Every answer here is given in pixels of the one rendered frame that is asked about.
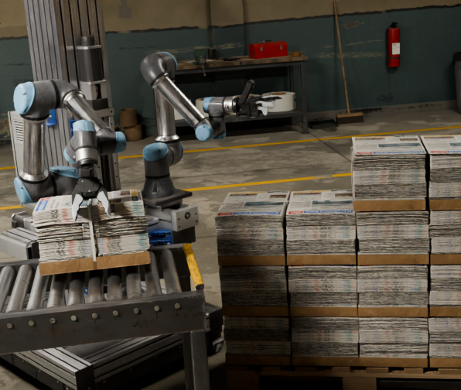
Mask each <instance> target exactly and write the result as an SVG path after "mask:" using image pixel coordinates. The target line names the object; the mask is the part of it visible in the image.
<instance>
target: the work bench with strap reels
mask: <svg viewBox="0 0 461 390"><path fill-rule="evenodd" d="M269 41H272V42H269ZM263 42H267V43H263ZM263 42H262V43H251V44H250V45H249V47H248V49H249V56H233V57H237V58H241V59H240V60H233V61H224V60H217V59H214V60H208V59H206V62H207V64H204V70H205V72H215V71H225V70H244V69H254V68H265V67H283V66H289V84H290V92H288V91H279V92H270V93H265V94H262V95H261V96H268V95H270V96H279V97H281V98H282V99H278V100H275V106H274V108H273V109H270V108H269V107H268V113H267V115H264V114H263V112H262V114H260V116H259V117H258V118H247V116H246V115H240V116H239V117H236V113H224V115H225V122H235V121H252V120H261V119H270V118H287V117H291V122H292V123H291V124H290V125H297V124H296V120H295V117H296V116H302V132H301V133H302V134H309V132H308V126H307V104H306V63H305V60H308V57H307V56H303V55H301V56H292V53H287V47H288V44H287V43H286V41H276V42H273V40H265V41H263ZM193 61H195V60H182V61H177V70H176V72H175V73H174V74H175V75H176V74H194V73H203V64H200V65H194V64H193ZM294 65H300V75H301V95H302V108H300V107H298V106H296V105H295V83H294ZM204 98H205V97H204ZM204 98H199V99H196V108H197V109H198V110H199V111H200V112H201V113H202V114H203V116H204V117H205V118H206V119H207V120H208V121H209V115H208V114H207V113H205V112H204V111H203V100H204ZM153 99H154V108H155V92H154V88H153ZM174 115H175V125H176V127H181V126H190V124H189V123H188V122H187V121H186V120H185V119H184V118H183V117H182V116H181V114H180V113H179V112H178V111H177V110H176V109H175V108H174ZM155 125H156V134H157V136H158V126H157V117H156V109H155ZM157 136H156V138H157Z"/></svg>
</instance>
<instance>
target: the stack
mask: <svg viewBox="0 0 461 390"><path fill-rule="evenodd" d="M222 204H223V205H222ZM214 220H215V226H216V227H215V229H216V232H217V233H216V237H217V254H218V256H259V255H284V256H285V253H286V250H288V251H287V253H288V255H356V265H287V261H286V264H285V265H220V267H219V277H220V288H221V293H220V294H221V299H222V300H221V302H222V305H223V307H224V306H287V307H289V299H290V294H291V301H290V307H357V304H358V307H427V305H428V304H429V305H430V306H436V307H461V264H441V265H431V264H430V263H431V255H443V254H461V210H430V209H429V206H428V204H427V201H426V200H425V210H372V211H358V212H357V218H356V211H353V191H352V190H304V191H293V192H292V193H291V196H290V191H251V192H233V193H229V194H228V195H227V197H226V198H225V200H224V202H221V206H220V208H219V210H218V211H217V213H216V215H215V218H214ZM356 227H357V229H356ZM428 251H429V252H430V262H429V263H428V264H410V265H358V261H357V256H358V255H423V254H428ZM358 293H359V296H358ZM224 340H225V341H226V342H225V344H226V346H227V348H226V349H227V352H226V355H250V356H278V357H290V356H291V352H292V356H293V357H358V351H359V357H364V358H427V355H428V354H429V360H430V358H461V316H429V314H428V317H405V316H358V314H357V316H290V314H289V315H288V316H224ZM358 344H359V347H358ZM389 370H403V371H389ZM226 375H227V390H377V378H444V379H461V368H430V367H427V368H413V367H371V366H317V365H264V364H226ZM260 380H288V381H342V382H343V389H328V388H261V384H260Z"/></svg>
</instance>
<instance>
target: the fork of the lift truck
mask: <svg viewBox="0 0 461 390"><path fill-rule="evenodd" d="M377 387H385V388H417V389H436V390H461V379H444V378H377Z"/></svg>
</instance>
